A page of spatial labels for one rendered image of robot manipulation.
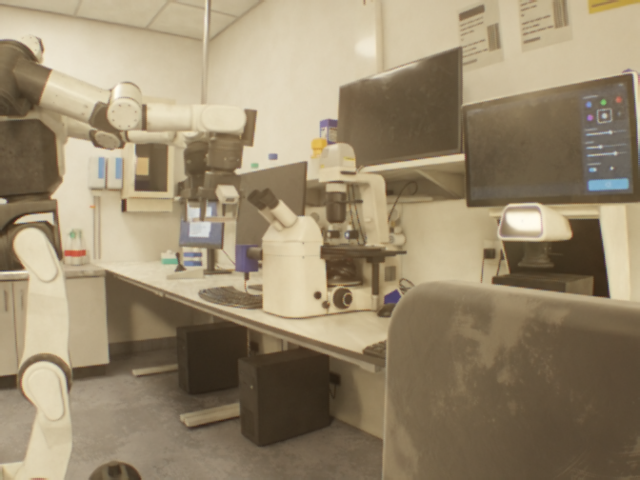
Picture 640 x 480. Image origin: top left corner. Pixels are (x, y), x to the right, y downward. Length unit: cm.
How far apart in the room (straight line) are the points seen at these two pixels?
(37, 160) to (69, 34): 293
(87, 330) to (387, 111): 235
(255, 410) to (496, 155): 155
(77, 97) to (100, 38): 304
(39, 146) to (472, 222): 147
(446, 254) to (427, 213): 19
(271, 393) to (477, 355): 186
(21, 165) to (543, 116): 123
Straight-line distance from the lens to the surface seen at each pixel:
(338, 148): 153
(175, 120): 115
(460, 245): 188
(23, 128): 124
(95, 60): 409
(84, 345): 333
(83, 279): 326
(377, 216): 164
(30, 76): 113
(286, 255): 136
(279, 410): 227
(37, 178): 125
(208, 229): 273
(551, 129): 113
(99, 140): 144
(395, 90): 202
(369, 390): 235
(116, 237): 390
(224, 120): 114
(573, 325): 34
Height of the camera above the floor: 101
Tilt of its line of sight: 1 degrees down
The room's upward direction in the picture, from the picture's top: straight up
